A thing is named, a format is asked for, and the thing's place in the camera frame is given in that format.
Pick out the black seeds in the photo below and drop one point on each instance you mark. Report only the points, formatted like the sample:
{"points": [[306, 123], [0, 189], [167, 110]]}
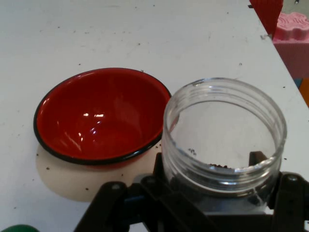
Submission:
{"points": [[220, 166]]}

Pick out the green capped spice bottle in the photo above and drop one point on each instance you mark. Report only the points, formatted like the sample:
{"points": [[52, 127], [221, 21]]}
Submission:
{"points": [[17, 229]]}

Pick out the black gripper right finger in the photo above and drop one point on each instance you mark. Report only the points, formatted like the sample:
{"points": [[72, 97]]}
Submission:
{"points": [[292, 205]]}

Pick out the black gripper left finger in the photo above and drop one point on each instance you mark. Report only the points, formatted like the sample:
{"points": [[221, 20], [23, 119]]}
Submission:
{"points": [[144, 207]]}

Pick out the clear plastic jar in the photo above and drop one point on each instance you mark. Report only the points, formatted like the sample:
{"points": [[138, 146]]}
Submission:
{"points": [[217, 183]]}

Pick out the red enamel bowl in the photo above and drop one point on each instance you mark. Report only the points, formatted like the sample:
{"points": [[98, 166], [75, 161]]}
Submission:
{"points": [[101, 116]]}

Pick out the pink foam block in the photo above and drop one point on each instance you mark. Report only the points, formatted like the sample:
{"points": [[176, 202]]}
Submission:
{"points": [[292, 48]]}

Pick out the red ribbed foam mat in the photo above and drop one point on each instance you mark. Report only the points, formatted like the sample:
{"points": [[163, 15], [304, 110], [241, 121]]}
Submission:
{"points": [[265, 12]]}

